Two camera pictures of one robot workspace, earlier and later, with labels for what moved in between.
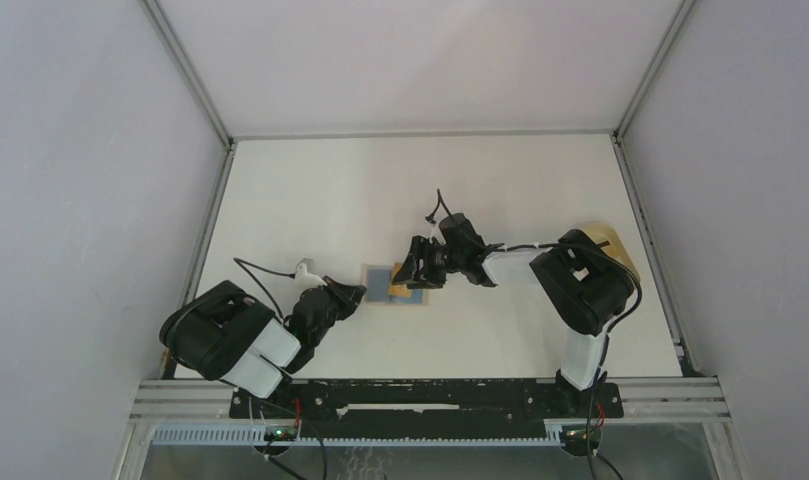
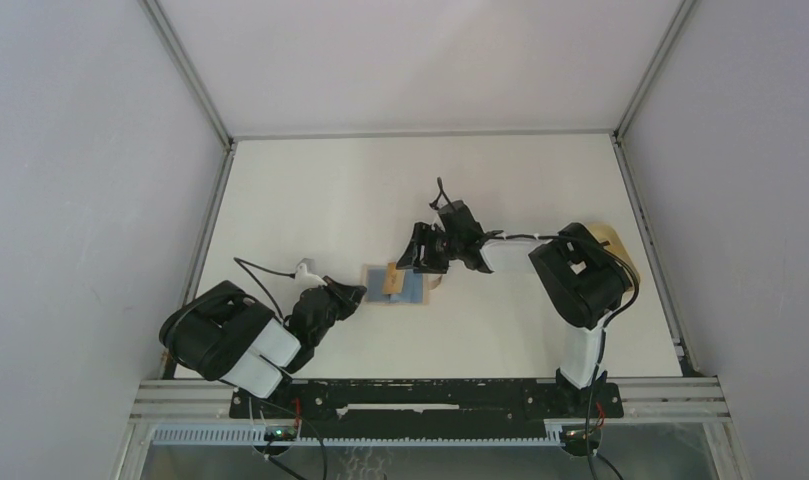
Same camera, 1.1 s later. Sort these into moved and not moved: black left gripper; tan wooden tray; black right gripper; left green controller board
Moved: black right gripper
Not moved: tan wooden tray; black left gripper; left green controller board
